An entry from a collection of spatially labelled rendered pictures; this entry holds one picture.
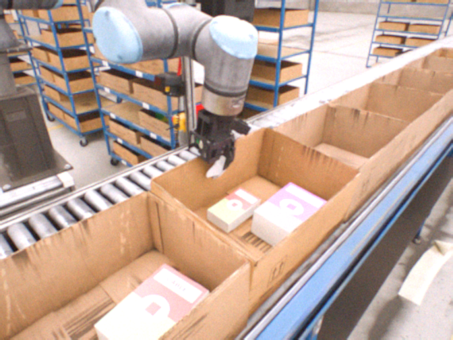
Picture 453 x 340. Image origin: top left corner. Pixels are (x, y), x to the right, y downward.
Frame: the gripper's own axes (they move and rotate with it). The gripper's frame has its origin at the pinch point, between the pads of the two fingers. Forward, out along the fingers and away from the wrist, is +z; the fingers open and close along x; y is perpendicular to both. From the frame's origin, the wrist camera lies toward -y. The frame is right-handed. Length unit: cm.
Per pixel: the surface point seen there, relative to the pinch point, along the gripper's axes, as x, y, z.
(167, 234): 6.6, 20.0, 2.8
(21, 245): -36, 40, 36
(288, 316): 35.2, 15.0, 1.3
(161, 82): -61, -29, 9
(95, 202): -40, 14, 37
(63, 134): -262, -58, 167
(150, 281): 13.9, 29.5, 1.7
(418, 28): -94, -538, 44
